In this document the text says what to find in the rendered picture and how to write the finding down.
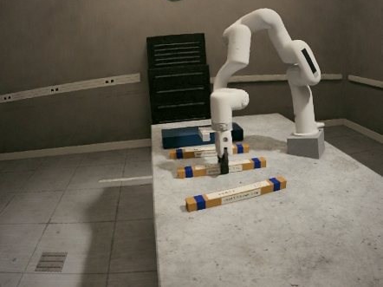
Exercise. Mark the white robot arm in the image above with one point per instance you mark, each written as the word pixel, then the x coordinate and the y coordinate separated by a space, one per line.
pixel 300 76

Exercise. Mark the dark blue rectangular slab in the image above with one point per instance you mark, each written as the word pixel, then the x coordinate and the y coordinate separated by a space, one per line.
pixel 188 136

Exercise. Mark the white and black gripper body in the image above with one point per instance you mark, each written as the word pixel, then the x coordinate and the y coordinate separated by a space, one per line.
pixel 223 139

